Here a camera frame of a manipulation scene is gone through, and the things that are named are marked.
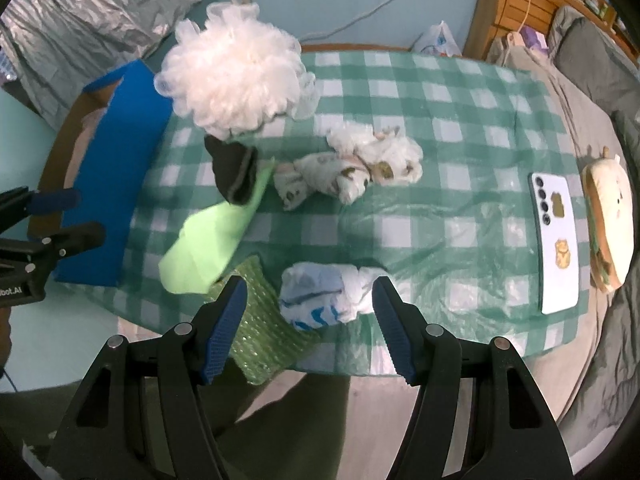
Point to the green knitted cloth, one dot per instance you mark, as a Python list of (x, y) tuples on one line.
[(260, 345)]

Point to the blue cardboard box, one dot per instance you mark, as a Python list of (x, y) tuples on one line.
[(115, 175)]

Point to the black sock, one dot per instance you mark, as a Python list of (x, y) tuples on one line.
[(230, 170)]

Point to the light green cloth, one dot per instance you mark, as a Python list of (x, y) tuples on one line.
[(205, 250)]

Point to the white tissue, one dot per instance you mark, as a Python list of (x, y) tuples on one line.
[(350, 165)]

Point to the green checkered tablecloth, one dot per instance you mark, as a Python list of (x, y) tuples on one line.
[(450, 125)]

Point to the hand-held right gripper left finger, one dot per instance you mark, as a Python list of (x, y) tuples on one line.
[(224, 332)]

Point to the beige bed blanket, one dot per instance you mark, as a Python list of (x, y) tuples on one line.
[(590, 130)]

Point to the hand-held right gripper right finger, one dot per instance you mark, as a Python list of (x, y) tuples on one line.
[(395, 332)]

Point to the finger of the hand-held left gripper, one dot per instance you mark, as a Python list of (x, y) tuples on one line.
[(50, 200), (65, 241)]

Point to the wooden headboard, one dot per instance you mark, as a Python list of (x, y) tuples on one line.
[(535, 0)]

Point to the white plastic bag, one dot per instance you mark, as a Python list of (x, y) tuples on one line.
[(440, 40)]

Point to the purple pouch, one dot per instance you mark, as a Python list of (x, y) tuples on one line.
[(530, 40)]

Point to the dark grey pillow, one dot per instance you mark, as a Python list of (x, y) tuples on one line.
[(600, 70)]

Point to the sandwich plush toy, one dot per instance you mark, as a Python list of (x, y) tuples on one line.
[(610, 210)]

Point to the silver foil curtain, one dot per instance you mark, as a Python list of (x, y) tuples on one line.
[(75, 25)]

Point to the blue and white sock bundle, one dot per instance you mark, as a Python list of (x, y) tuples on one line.
[(320, 292)]

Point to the white mesh bath loofah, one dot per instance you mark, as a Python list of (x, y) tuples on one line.
[(230, 75)]

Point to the white smartphone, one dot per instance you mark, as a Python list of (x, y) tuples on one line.
[(555, 260)]

